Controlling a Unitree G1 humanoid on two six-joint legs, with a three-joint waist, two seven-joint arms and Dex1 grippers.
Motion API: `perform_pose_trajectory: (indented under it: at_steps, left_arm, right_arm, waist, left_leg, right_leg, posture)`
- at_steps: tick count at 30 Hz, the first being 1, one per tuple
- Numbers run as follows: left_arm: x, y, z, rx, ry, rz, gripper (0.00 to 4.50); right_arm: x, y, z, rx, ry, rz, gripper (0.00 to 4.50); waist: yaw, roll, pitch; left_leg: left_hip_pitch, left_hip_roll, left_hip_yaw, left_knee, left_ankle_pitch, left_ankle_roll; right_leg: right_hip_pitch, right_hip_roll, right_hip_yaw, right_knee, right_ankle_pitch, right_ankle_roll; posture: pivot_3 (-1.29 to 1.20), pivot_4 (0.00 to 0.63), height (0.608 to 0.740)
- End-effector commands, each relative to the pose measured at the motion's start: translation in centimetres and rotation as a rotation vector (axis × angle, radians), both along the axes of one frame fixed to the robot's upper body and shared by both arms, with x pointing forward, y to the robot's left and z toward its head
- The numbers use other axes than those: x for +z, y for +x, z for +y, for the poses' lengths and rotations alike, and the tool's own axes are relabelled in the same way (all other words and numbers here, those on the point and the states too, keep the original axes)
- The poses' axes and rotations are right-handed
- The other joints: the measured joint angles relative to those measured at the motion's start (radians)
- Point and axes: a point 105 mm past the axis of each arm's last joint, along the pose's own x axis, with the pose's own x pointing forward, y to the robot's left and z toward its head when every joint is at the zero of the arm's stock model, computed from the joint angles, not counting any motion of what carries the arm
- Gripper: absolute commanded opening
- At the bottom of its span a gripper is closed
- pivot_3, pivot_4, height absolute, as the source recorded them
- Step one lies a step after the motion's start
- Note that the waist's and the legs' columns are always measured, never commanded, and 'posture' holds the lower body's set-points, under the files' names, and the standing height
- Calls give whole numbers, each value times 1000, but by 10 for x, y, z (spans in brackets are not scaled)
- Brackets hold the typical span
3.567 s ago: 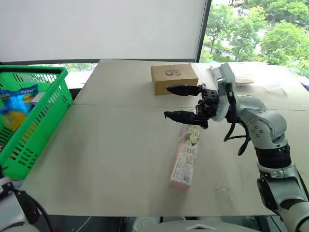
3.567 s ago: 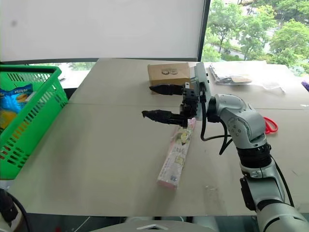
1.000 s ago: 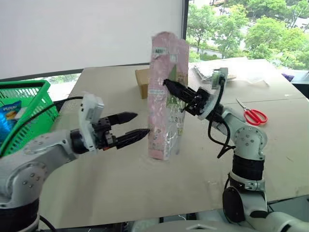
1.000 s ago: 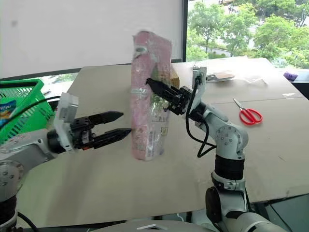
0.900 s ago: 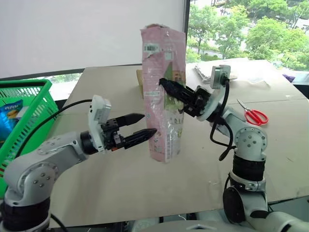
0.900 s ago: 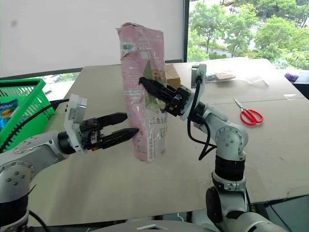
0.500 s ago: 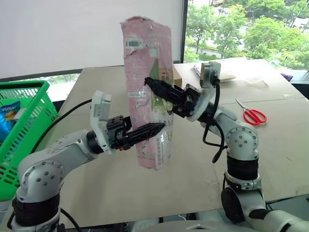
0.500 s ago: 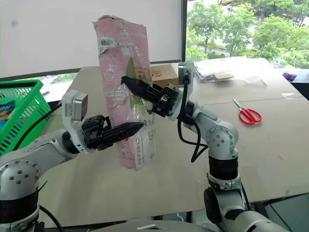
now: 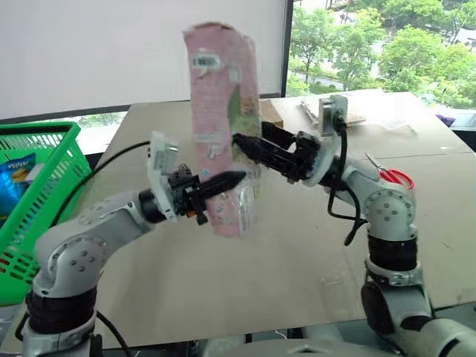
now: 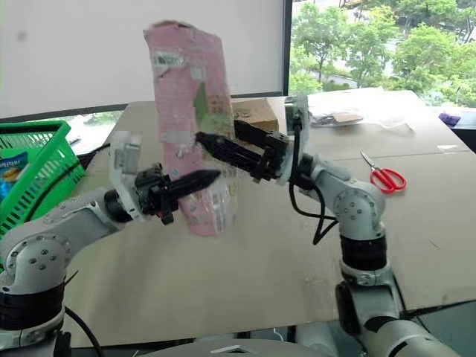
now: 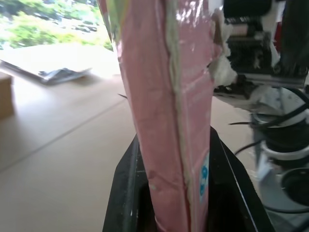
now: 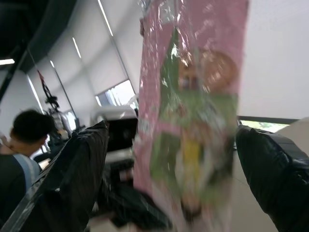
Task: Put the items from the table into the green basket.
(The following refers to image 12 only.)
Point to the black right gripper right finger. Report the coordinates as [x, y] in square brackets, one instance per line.
[270, 174]

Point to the person in dark shirt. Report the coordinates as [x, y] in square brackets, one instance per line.
[21, 154]

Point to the black tripod stand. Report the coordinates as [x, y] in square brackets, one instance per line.
[49, 96]

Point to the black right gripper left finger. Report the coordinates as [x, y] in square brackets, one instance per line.
[72, 174]

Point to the pink and green snack packet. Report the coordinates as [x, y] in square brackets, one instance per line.
[190, 108]

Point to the white and black machine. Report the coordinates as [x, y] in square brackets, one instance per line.
[120, 137]

